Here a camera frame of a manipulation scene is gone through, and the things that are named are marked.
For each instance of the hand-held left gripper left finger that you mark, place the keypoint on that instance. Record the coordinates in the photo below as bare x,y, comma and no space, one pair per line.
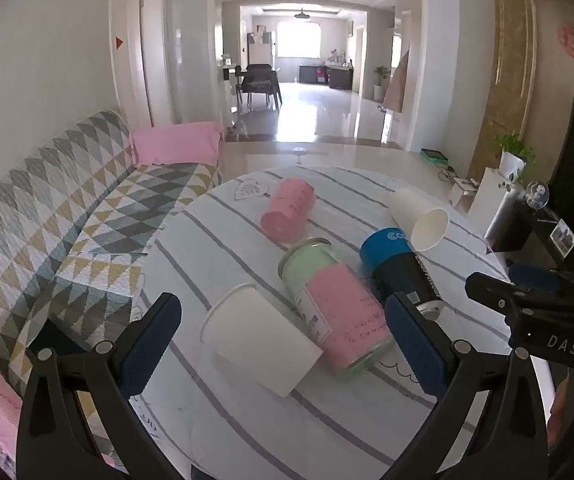
147,347

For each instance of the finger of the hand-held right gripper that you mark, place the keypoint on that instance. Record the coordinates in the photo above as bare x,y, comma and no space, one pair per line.
534,276
497,292

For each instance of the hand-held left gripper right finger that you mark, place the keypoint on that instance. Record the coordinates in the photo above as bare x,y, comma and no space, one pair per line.
414,345

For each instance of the white paper cup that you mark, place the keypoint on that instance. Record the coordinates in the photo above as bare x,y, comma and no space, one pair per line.
409,210
262,340

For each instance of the pink cup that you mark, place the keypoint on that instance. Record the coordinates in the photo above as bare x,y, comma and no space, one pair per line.
289,207

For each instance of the dark television stand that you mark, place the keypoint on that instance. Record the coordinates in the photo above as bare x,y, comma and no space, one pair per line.
527,232

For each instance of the glass globe ornament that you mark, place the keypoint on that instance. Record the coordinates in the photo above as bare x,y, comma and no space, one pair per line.
537,194

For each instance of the blue and black can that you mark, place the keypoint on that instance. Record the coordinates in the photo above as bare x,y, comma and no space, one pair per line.
392,265

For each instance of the glass jar with pink label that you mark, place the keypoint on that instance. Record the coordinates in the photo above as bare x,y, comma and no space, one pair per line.
337,310

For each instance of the small white stool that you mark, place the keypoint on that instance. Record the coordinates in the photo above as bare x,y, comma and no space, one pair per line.
462,191

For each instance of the potted green plant white pot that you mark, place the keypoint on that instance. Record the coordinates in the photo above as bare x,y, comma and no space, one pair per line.
512,160

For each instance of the striped white tablecloth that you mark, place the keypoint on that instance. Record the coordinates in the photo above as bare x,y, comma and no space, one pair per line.
247,435

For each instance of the teal box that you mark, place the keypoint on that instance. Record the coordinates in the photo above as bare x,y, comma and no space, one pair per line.
434,156

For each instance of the sofa with triangle quilt cover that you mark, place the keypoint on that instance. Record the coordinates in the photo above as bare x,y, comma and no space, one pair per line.
42,220

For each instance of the pink pillow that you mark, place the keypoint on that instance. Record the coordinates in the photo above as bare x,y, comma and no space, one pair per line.
177,142

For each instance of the pink hanging cloth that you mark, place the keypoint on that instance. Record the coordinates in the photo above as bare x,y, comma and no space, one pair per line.
398,85

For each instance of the tall potted plant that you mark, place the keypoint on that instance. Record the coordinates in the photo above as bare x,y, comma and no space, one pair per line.
380,80

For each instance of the dark low cabinet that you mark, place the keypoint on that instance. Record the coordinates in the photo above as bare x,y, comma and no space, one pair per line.
339,77

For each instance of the dining table with dark chairs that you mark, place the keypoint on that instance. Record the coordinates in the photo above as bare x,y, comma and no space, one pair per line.
259,82

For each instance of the white refrigerator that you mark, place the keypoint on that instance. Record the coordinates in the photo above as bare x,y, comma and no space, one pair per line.
260,50

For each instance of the small ceiling lamp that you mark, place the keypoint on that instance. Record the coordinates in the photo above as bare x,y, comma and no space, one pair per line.
302,15

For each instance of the small photo frame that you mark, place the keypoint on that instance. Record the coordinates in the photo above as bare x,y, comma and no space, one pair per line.
563,237

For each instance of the white pedestal cabinet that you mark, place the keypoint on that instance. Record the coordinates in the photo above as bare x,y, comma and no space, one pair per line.
492,205

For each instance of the red round wall decoration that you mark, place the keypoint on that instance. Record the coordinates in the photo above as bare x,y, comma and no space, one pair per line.
573,41

